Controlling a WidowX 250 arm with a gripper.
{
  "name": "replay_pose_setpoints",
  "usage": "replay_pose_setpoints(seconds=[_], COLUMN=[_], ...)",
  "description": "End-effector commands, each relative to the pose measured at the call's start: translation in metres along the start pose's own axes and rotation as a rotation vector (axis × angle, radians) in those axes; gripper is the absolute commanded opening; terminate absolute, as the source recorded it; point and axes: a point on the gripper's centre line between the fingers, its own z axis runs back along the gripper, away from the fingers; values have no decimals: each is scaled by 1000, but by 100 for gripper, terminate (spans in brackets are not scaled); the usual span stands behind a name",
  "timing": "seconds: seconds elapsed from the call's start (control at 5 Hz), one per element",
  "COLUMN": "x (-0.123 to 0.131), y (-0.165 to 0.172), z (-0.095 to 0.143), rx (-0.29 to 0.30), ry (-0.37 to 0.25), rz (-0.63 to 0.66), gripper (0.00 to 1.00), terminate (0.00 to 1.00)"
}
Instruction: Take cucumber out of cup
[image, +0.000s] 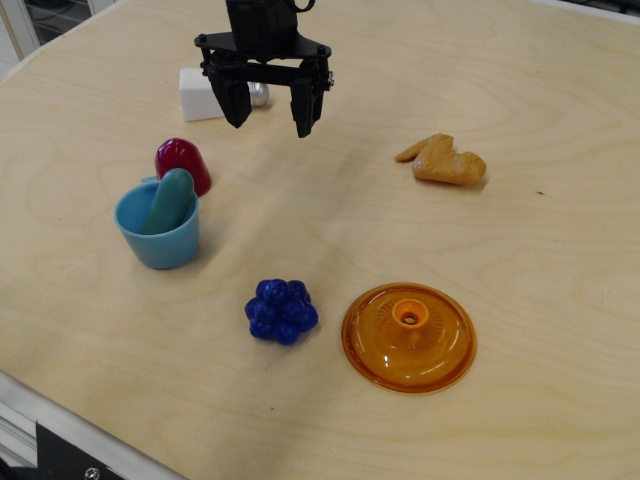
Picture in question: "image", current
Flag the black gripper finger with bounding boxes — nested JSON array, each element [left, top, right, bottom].
[[290, 59, 328, 138], [203, 54, 252, 128]]

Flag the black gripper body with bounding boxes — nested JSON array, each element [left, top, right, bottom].
[[194, 1, 333, 92]]

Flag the green toy cucumber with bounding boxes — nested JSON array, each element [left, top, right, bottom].
[[140, 168, 194, 235]]

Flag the light blue plastic cup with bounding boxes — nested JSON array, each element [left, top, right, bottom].
[[113, 177, 200, 270]]

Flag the white salt shaker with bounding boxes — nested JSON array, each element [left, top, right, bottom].
[[179, 68, 270, 122]]

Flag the dark red toy dome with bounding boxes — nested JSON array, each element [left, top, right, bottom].
[[155, 138, 212, 197]]

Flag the toy fried chicken wing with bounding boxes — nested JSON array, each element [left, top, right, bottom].
[[394, 133, 487, 186]]

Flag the blue toy grape cluster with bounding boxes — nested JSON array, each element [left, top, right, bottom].
[[244, 278, 319, 346]]

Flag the orange transparent pot lid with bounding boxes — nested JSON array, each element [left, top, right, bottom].
[[341, 283, 477, 394]]

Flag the aluminium table frame rail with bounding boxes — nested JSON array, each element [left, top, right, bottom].
[[1, 373, 182, 479]]

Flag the black corner bracket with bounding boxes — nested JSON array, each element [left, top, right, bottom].
[[36, 423, 124, 480]]

